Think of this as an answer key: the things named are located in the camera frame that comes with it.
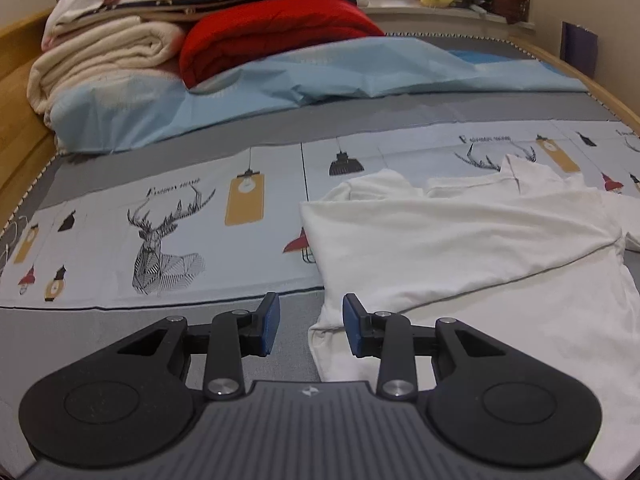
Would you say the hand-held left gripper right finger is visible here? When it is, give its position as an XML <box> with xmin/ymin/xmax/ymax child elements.
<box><xmin>342</xmin><ymin>293</ymin><xmax>503</xmax><ymax>402</ymax></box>

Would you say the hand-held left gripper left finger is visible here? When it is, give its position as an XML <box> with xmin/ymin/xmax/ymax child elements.
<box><xmin>114</xmin><ymin>292</ymin><xmax>281</xmax><ymax>402</ymax></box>

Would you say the white shirt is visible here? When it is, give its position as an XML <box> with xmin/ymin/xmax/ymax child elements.
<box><xmin>298</xmin><ymin>153</ymin><xmax>640</xmax><ymax>480</ymax></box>

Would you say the deer printed bed sheet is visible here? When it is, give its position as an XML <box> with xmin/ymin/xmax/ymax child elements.
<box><xmin>0</xmin><ymin>119</ymin><xmax>640</xmax><ymax>311</ymax></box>

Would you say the light blue sheet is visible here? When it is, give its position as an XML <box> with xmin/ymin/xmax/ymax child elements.
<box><xmin>50</xmin><ymin>35</ymin><xmax>592</xmax><ymax>154</ymax></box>

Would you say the red quilt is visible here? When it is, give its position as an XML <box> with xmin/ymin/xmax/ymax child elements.
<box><xmin>178</xmin><ymin>0</ymin><xmax>387</xmax><ymax>87</ymax></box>

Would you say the cream folded blanket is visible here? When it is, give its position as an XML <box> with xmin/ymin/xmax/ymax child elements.
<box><xmin>27</xmin><ymin>15</ymin><xmax>189</xmax><ymax>127</ymax></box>

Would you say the white window sill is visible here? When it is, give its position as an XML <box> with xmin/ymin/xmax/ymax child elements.
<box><xmin>362</xmin><ymin>2</ymin><xmax>539</xmax><ymax>37</ymax></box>

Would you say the wooden headboard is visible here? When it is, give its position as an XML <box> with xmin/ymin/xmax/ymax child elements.
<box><xmin>0</xmin><ymin>7</ymin><xmax>59</xmax><ymax>202</ymax></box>

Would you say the purple board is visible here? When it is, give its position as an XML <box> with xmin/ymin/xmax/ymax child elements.
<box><xmin>560</xmin><ymin>20</ymin><xmax>600</xmax><ymax>79</ymax></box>

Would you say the white folded cloth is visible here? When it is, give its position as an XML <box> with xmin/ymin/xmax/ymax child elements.
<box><xmin>42</xmin><ymin>0</ymin><xmax>136</xmax><ymax>52</ymax></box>

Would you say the wooden bed side rail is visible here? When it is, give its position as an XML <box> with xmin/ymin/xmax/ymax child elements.
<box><xmin>519</xmin><ymin>34</ymin><xmax>640</xmax><ymax>130</ymax></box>

